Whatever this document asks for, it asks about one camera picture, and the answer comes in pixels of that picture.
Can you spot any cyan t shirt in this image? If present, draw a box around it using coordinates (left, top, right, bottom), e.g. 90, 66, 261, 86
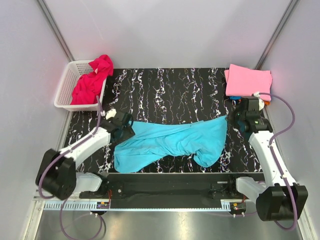
113, 116, 228, 173

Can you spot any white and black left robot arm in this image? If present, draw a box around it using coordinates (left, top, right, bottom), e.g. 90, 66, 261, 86
35, 109, 135, 200

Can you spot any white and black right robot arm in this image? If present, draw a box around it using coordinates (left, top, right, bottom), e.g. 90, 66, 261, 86
227, 96, 308, 226

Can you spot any blue folded t shirt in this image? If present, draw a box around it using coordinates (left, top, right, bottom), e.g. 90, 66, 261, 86
229, 96, 242, 101

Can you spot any orange folded t shirt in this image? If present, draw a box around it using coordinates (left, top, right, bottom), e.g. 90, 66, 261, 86
263, 100, 271, 106

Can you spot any pink folded t shirt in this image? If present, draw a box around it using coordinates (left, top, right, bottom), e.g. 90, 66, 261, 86
224, 64, 273, 97

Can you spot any black marbled table mat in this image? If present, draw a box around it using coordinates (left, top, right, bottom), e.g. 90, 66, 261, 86
48, 67, 288, 181

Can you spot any red t shirt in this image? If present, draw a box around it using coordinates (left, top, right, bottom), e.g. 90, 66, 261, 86
70, 54, 114, 105

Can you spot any white plastic basket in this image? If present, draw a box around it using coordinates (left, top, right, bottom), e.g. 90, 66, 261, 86
54, 60, 99, 112

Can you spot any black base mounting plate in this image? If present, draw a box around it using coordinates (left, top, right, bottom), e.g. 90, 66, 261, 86
79, 173, 262, 211

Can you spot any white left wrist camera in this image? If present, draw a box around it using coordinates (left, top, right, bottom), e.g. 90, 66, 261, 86
100, 108, 117, 120

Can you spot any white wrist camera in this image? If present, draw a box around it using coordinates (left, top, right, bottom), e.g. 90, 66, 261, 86
252, 92, 265, 111
100, 108, 117, 120

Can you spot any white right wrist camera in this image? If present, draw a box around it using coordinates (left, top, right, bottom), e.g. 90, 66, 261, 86
252, 92, 265, 111

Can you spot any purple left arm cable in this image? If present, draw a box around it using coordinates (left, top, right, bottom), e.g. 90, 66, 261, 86
37, 94, 106, 200

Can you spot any white slotted cable duct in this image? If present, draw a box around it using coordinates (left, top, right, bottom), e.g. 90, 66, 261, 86
44, 201, 110, 211

